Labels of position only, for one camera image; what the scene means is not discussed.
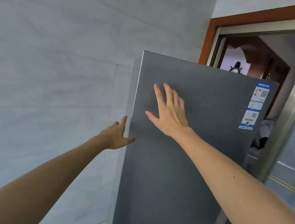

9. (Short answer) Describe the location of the person's left forearm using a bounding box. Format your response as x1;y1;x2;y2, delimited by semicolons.
0;124;108;224

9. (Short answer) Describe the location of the person's right hand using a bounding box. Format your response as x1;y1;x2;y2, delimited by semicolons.
142;81;200;141

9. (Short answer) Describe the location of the grey refrigerator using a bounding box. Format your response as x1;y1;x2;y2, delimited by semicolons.
111;49;281;224

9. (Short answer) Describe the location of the silver metal sliding door frame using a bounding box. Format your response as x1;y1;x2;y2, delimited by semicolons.
187;8;295;224

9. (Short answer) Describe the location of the brown wooden door frame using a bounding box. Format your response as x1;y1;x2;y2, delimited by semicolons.
198;0;295;77

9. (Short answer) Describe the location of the dark ship wheel ornament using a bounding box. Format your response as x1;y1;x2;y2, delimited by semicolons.
229;61;251;75

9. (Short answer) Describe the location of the person's left hand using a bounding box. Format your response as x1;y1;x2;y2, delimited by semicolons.
93;112;139;153

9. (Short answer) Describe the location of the small white label sticker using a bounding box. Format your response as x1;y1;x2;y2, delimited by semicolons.
248;100;264;112

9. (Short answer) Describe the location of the white blue-edged label sticker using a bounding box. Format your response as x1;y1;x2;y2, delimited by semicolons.
238;109;260;131

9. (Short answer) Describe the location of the white and black bundle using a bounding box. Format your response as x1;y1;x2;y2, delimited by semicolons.
246;117;273;161

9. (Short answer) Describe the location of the blue energy label sticker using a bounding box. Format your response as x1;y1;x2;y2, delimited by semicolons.
252;81;272;104

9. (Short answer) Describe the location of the person's right forearm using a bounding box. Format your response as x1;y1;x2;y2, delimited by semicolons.
162;126;295;224

